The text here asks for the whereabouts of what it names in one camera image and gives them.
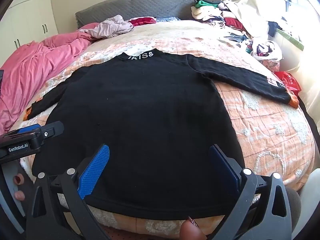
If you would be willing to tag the white wardrobe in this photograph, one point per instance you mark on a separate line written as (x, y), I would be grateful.
(32, 12)

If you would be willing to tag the person's left hand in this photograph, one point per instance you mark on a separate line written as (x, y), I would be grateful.
(18, 179)

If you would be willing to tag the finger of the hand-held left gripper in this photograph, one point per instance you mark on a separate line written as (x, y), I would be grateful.
(53, 128)
(28, 128)

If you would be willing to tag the person's right hand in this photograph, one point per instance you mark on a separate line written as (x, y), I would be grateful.
(192, 230)

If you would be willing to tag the pile of mixed clothes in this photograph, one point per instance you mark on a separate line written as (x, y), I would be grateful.
(212, 12)

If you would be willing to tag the blue patterned cloth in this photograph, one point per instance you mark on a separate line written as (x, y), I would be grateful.
(167, 19)

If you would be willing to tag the mauve crumpled garment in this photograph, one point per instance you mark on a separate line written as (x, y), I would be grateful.
(112, 27)

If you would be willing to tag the green window sill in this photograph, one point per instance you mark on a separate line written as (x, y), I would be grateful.
(291, 38)

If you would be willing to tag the grey quilted headboard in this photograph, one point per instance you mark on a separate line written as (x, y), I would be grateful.
(150, 5)

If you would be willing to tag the cream curtain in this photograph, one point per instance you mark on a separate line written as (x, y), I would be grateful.
(257, 2)

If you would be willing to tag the orange and white bed blanket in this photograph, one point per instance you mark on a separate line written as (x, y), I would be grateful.
(262, 130)

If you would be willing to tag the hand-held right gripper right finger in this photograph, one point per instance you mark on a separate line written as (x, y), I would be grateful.
(225, 173)

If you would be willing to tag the red cloth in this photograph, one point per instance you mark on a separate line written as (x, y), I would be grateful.
(142, 21)

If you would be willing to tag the red plastic bag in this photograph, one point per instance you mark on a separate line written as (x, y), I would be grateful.
(287, 80)

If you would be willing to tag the black sweater with orange cuffs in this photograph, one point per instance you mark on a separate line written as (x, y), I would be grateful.
(150, 105)

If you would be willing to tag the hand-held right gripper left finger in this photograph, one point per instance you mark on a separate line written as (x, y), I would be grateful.
(95, 172)

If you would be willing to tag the pink duvet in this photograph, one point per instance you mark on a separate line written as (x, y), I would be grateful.
(30, 72)

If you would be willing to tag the dark hanging garment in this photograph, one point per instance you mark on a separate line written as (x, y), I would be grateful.
(273, 27)

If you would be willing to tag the plastic bag of clothes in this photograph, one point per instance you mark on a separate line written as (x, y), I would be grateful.
(265, 51)

